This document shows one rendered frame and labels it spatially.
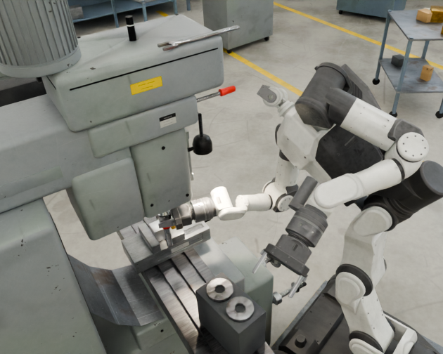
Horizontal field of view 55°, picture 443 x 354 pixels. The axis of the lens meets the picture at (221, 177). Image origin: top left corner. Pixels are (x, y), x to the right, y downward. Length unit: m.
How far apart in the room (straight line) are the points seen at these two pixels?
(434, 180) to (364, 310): 0.67
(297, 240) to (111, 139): 0.57
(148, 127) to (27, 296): 0.56
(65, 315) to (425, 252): 2.53
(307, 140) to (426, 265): 2.07
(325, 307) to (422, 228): 1.55
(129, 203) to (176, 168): 0.19
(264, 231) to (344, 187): 2.15
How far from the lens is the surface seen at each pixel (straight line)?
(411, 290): 3.07
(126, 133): 1.22
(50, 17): 1.10
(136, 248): 1.82
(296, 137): 1.32
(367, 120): 1.21
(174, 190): 1.43
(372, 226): 1.43
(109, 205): 1.33
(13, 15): 1.08
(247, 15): 6.05
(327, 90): 1.22
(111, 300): 1.76
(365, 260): 1.60
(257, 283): 1.99
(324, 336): 2.04
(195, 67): 1.22
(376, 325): 1.88
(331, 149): 1.33
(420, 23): 4.77
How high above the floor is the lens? 2.31
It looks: 38 degrees down
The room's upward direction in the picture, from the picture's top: 3 degrees counter-clockwise
